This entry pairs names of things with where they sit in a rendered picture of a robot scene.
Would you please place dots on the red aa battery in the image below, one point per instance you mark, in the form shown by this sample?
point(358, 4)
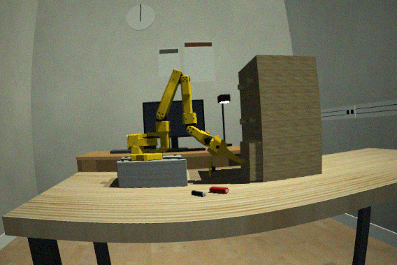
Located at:
point(224, 190)

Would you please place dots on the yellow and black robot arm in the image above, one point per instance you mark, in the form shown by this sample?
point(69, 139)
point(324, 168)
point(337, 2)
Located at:
point(140, 142)

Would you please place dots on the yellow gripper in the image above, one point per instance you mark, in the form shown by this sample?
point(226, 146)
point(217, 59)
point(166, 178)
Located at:
point(217, 147)

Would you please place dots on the black aa battery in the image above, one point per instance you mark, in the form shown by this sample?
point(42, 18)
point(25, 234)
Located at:
point(198, 193)

